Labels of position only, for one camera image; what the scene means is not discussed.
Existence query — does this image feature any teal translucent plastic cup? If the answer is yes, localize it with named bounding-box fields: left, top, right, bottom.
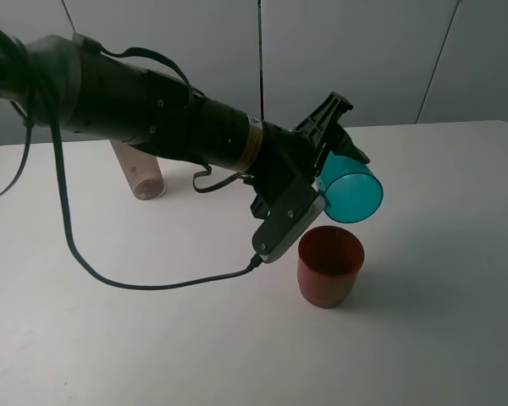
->
left=315, top=152, right=384, bottom=223

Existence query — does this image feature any red plastic cup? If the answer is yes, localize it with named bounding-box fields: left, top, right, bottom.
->
left=297, top=225, right=365, bottom=309

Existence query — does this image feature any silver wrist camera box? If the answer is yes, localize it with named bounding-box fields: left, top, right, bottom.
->
left=251, top=179, right=325, bottom=263

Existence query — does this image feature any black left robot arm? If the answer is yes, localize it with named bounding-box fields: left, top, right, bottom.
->
left=0, top=30, right=383, bottom=223

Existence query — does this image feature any black camera cable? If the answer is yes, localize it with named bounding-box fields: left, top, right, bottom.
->
left=0, top=19, right=263, bottom=292

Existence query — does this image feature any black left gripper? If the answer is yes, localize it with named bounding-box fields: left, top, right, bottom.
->
left=243, top=92, right=371, bottom=220

